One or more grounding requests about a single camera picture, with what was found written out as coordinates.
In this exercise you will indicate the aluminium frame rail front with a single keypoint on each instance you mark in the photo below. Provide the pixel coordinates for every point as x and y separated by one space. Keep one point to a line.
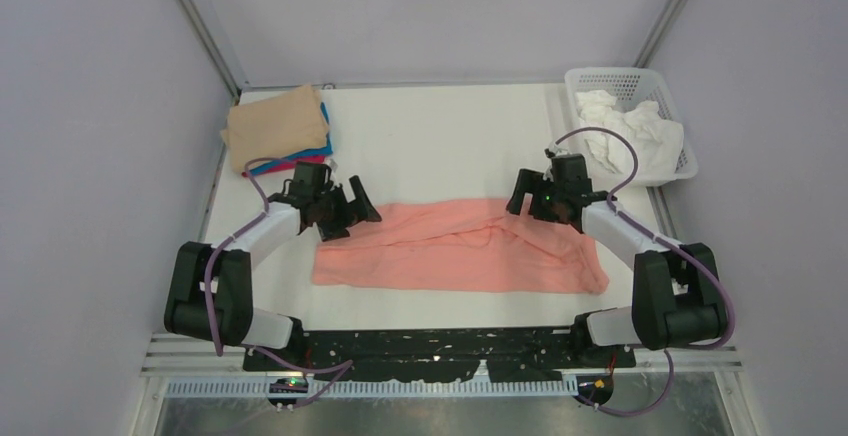
172 355

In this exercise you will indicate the white t shirt in basket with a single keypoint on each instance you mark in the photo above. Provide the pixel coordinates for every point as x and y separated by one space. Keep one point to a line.
657 142

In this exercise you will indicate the salmon pink t shirt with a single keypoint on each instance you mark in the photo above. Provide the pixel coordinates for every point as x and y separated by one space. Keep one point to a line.
471 245

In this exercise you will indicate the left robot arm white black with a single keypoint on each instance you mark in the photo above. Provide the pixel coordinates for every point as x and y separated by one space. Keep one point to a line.
211 290

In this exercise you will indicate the white plastic laundry basket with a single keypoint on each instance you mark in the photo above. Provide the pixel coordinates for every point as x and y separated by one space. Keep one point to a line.
630 86

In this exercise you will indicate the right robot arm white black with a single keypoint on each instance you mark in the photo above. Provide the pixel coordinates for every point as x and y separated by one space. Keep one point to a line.
676 301

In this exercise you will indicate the folded blue t shirt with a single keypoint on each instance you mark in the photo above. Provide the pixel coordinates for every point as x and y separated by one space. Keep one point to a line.
318 148

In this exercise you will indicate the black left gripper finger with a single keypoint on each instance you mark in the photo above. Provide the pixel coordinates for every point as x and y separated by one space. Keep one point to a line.
360 208
333 230

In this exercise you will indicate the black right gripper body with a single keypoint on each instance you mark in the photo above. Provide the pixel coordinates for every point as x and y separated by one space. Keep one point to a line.
547 206

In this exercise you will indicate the left aluminium corner post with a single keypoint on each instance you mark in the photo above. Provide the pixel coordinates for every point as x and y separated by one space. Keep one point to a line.
203 22

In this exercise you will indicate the white slotted cable duct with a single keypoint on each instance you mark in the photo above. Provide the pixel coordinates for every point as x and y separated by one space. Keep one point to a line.
299 388

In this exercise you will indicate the right aluminium corner post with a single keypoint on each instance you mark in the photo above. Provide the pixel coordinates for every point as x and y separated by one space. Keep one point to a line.
671 11

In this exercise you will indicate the aluminium corner post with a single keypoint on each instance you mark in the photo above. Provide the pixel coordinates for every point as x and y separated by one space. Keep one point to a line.
671 11
203 22

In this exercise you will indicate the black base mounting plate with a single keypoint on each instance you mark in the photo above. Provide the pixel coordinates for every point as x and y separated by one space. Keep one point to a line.
515 354

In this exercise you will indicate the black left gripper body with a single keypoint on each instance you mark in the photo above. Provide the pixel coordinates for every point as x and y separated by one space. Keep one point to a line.
333 206

